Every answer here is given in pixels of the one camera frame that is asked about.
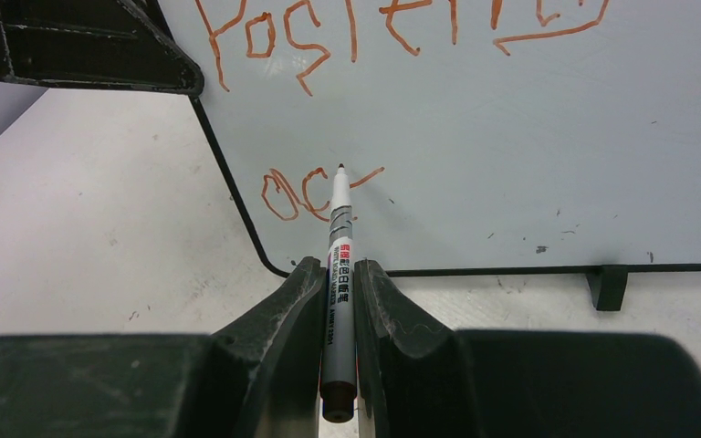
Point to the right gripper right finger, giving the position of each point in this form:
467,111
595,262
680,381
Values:
418,378

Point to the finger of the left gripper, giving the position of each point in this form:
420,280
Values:
108,44

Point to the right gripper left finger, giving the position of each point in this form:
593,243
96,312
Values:
256,377

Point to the white marker pen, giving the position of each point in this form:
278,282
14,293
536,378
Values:
338,373

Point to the small black-framed whiteboard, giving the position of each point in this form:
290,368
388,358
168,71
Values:
480,137

